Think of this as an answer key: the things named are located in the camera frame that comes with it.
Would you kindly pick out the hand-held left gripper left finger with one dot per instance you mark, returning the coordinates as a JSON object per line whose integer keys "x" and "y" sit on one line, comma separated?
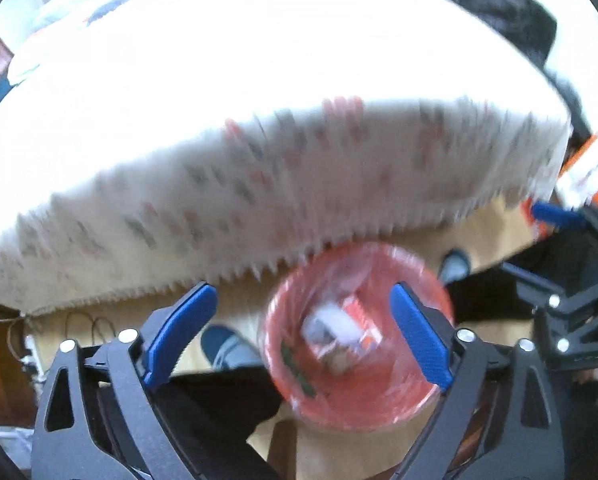
{"x": 179, "y": 330}

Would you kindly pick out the brown paper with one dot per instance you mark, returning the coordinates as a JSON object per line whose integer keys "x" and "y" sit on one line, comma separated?
{"x": 336, "y": 362}

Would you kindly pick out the trash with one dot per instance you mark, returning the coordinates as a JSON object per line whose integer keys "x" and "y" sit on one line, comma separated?
{"x": 329, "y": 327}

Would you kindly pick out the red carton box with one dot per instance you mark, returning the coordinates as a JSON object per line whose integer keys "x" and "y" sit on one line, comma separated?
{"x": 361, "y": 322}

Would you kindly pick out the blue grey sneaker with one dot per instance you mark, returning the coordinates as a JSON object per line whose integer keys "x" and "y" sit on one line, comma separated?
{"x": 454, "y": 266}
{"x": 229, "y": 350}

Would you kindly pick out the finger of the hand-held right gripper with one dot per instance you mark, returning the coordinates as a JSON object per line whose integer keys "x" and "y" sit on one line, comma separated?
{"x": 534, "y": 282}
{"x": 554, "y": 212}

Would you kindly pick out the large black trash bag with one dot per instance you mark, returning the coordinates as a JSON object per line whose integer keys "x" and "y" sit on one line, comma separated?
{"x": 499, "y": 10}

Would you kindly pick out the red trash bin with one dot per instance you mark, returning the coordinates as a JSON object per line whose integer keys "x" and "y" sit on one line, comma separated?
{"x": 379, "y": 400}

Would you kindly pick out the orange white paper bag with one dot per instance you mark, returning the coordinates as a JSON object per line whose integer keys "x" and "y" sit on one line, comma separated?
{"x": 591, "y": 170}

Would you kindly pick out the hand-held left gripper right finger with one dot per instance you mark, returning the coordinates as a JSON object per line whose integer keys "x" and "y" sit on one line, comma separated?
{"x": 421, "y": 335}

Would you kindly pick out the floral bedspread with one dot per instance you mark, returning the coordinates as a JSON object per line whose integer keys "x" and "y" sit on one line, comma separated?
{"x": 229, "y": 160}

